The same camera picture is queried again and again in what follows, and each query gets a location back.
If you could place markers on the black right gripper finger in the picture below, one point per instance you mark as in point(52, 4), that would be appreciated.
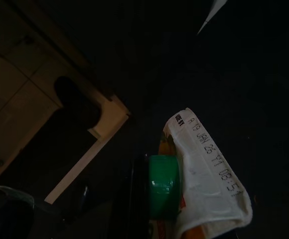
point(138, 199)

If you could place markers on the Peel Fresh juice carton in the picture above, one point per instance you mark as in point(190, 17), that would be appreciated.
point(209, 186)

